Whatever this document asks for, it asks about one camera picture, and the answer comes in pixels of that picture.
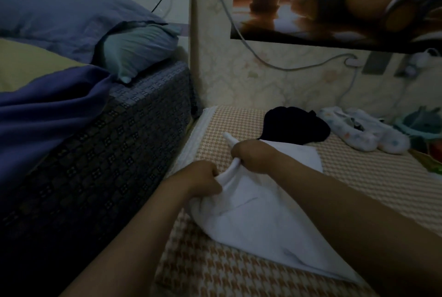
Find person's left hand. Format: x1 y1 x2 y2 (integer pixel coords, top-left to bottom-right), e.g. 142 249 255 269
166 161 223 199

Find white polo shirt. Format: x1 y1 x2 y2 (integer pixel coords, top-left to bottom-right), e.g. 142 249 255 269
185 132 367 286

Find grey wall socket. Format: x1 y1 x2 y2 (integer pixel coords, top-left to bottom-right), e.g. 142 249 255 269
362 51 393 75

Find blue folded blanket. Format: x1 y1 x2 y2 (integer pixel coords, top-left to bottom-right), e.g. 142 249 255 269
0 65 118 191

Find yellow-green cushion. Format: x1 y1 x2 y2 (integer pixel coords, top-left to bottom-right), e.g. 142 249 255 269
0 38 87 94

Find dark patterned bed cover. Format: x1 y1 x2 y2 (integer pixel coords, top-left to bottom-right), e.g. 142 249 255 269
0 58 201 297

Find person's left forearm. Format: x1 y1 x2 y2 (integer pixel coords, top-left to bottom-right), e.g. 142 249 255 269
61 183 201 297

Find green toy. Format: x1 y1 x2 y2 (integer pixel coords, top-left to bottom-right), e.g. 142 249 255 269
413 150 442 173

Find white charger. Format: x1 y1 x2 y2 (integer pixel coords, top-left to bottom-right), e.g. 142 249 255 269
407 51 439 79

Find grey-green pillow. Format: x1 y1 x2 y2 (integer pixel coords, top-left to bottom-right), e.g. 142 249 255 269
97 24 180 85

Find teal round bunny lamp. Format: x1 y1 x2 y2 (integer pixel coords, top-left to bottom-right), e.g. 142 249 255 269
397 105 442 142

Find person's right forearm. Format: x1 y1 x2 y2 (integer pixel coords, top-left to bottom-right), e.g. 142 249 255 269
266 155 442 297

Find cartoon bear wall poster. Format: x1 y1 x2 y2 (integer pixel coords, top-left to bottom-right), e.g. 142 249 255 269
230 0 442 54

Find person's right hand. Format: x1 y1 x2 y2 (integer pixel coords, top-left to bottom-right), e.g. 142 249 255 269
230 139 280 175

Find black tree print t-shirt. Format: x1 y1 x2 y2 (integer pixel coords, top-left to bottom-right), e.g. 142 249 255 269
259 106 332 146

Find long white cable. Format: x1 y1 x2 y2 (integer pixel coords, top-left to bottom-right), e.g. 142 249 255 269
205 0 360 72

